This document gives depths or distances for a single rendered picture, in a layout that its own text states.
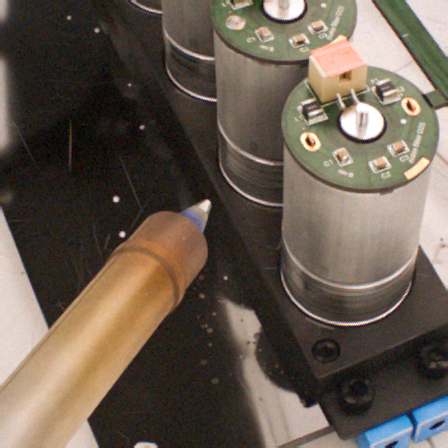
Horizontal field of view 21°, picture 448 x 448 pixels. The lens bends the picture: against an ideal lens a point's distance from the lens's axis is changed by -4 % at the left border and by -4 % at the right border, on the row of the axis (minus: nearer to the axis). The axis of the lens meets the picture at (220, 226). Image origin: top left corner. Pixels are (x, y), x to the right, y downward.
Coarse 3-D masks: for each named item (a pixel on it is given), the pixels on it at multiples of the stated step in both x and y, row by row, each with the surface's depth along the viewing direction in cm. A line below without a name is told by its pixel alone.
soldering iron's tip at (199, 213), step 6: (198, 204) 14; (204, 204) 14; (210, 204) 14; (186, 210) 14; (192, 210) 14; (198, 210) 14; (204, 210) 14; (210, 210) 14; (186, 216) 14; (192, 216) 14; (198, 216) 14; (204, 216) 14; (198, 222) 14; (204, 222) 14; (204, 228) 14
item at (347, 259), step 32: (352, 128) 19; (384, 128) 19; (288, 160) 19; (288, 192) 20; (320, 192) 19; (352, 192) 18; (384, 192) 18; (416, 192) 19; (288, 224) 20; (320, 224) 19; (352, 224) 19; (384, 224) 19; (416, 224) 20; (288, 256) 21; (320, 256) 20; (352, 256) 20; (384, 256) 20; (288, 288) 22; (320, 288) 21; (352, 288) 20; (384, 288) 21; (320, 320) 22; (352, 320) 21
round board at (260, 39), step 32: (224, 0) 20; (256, 0) 20; (320, 0) 20; (352, 0) 20; (224, 32) 20; (256, 32) 20; (288, 32) 20; (320, 32) 20; (352, 32) 20; (288, 64) 20
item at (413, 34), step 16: (384, 0) 20; (400, 0) 20; (384, 16) 20; (400, 16) 20; (416, 16) 20; (400, 32) 20; (416, 32) 20; (416, 48) 20; (432, 48) 20; (432, 64) 19; (432, 80) 19; (432, 96) 19
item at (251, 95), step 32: (224, 64) 20; (256, 64) 20; (224, 96) 21; (256, 96) 20; (288, 96) 20; (224, 128) 22; (256, 128) 21; (224, 160) 23; (256, 160) 22; (256, 192) 23
